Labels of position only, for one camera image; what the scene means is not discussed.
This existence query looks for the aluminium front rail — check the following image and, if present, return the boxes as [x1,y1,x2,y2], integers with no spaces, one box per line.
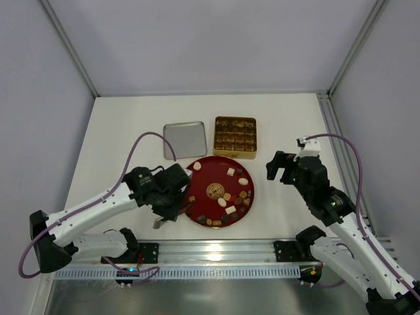
[39,238,398,266]

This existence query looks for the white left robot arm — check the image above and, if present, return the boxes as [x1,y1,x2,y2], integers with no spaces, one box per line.
[30,163,192,274]

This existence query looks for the grey brown pebble chocolate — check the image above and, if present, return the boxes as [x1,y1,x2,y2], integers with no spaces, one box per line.
[197,215,207,222]

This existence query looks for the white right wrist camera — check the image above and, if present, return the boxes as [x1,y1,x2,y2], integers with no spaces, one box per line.
[293,136,321,161]

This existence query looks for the silver tin lid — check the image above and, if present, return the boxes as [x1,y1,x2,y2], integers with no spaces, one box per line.
[163,121,207,159]

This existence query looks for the white cone chocolate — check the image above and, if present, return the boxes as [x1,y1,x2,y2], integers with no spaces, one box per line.
[193,162,201,171]

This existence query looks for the metal tongs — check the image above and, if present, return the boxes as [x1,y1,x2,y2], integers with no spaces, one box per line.
[153,218,165,229]

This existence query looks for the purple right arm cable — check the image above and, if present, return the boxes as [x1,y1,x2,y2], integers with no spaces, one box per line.
[303,133,420,293]

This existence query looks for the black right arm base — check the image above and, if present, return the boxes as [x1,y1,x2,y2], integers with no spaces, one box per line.
[273,226,326,263]

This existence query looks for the white oval swirl chocolate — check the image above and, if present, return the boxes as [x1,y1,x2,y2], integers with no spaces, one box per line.
[238,178,248,185]

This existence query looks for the gold chocolate tin box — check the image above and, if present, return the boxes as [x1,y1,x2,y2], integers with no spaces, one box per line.
[213,116,257,159]

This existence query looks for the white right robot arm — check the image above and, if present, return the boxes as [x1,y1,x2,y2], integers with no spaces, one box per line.
[266,151,419,314]

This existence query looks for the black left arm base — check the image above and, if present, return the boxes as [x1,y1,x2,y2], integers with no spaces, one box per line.
[109,242,159,264]

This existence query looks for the white rectangular chocolate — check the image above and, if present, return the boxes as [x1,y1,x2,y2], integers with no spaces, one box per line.
[225,205,236,215]

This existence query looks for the right aluminium frame rail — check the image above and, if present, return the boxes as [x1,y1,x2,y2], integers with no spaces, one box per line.
[316,91,375,227]

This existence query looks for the round red lacquer plate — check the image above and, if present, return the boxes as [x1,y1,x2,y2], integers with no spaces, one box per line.
[184,156,255,228]

